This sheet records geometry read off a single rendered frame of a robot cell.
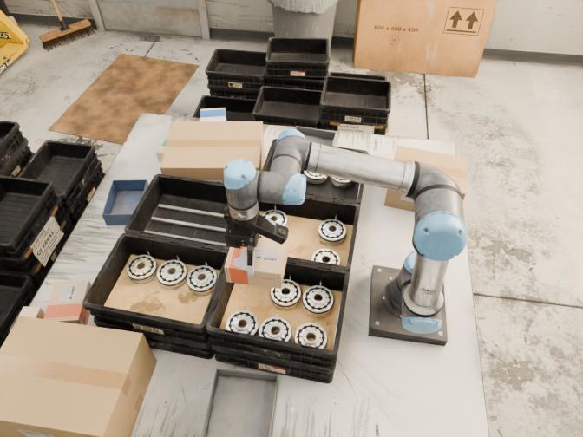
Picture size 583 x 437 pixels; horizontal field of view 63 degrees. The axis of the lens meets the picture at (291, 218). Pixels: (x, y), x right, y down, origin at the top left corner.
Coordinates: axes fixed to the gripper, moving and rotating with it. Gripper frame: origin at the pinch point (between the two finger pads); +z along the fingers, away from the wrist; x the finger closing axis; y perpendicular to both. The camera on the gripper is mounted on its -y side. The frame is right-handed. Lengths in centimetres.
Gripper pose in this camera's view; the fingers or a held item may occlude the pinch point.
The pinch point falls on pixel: (257, 257)
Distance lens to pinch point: 137.5
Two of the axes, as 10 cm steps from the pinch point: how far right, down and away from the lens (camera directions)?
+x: -1.5, 7.5, -6.4
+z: 0.1, 6.5, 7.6
